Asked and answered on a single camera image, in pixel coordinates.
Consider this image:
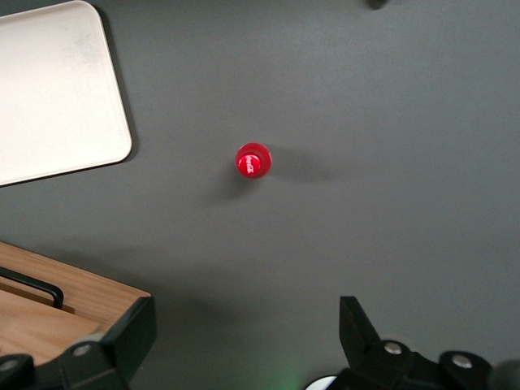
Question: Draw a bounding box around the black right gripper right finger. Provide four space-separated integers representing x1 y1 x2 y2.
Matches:
336 295 520 390

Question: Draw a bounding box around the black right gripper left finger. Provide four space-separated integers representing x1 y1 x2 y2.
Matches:
0 296 158 390

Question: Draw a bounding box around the black metal drawer handle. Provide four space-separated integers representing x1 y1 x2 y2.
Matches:
0 266 65 309

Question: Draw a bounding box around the wooden drawer cabinet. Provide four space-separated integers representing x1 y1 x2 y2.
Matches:
0 240 151 366

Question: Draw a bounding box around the red cola bottle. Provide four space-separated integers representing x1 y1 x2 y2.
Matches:
234 141 274 180

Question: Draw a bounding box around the cream rectangular plastic tray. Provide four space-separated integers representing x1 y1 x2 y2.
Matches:
0 0 134 188

